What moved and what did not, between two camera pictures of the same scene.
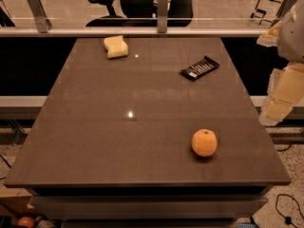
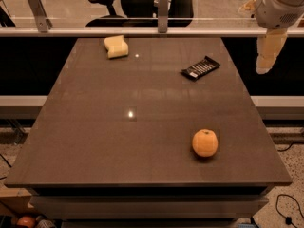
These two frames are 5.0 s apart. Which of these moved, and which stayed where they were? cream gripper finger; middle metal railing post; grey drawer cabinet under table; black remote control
Moved: cream gripper finger
Stayed: grey drawer cabinet under table; middle metal railing post; black remote control
